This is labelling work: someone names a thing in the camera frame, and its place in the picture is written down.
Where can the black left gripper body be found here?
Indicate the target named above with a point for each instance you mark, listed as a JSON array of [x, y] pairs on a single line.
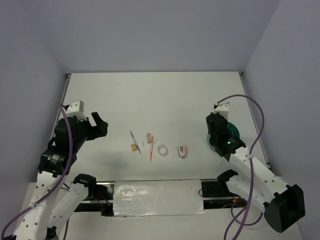
[[87, 131]]

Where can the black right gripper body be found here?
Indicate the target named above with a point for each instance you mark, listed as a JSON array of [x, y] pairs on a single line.
[[213, 139]]

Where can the yellow eraser block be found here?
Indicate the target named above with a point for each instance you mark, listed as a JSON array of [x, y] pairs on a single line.
[[134, 147]]

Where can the grey beige eraser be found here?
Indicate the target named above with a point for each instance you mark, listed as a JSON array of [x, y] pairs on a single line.
[[149, 138]]

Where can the clear tape roll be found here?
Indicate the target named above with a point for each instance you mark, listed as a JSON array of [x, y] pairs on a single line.
[[162, 150]]

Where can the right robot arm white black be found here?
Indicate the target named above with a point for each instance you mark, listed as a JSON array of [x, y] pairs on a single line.
[[282, 204]]

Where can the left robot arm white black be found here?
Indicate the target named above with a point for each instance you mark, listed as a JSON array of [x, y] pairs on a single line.
[[45, 217]]

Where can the teal round divided organizer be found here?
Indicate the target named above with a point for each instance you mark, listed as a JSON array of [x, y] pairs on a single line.
[[232, 130]]

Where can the blue ballpoint pen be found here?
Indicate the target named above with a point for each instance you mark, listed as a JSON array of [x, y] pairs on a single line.
[[135, 142]]

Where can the pink mini stapler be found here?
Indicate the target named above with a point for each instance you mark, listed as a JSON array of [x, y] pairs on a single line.
[[182, 151]]

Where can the pink red gel pen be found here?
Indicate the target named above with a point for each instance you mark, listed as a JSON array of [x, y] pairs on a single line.
[[151, 148]]

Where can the silver foil covered panel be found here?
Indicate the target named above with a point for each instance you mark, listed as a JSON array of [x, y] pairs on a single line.
[[157, 198]]

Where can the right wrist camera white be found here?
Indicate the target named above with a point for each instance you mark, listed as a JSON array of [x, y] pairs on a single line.
[[221, 111]]

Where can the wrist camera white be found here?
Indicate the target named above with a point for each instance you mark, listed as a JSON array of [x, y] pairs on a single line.
[[221, 111], [76, 109]]

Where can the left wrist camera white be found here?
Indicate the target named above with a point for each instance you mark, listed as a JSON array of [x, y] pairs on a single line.
[[76, 109]]

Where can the aluminium table edge rail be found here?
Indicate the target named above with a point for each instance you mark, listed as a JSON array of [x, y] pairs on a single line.
[[252, 107]]

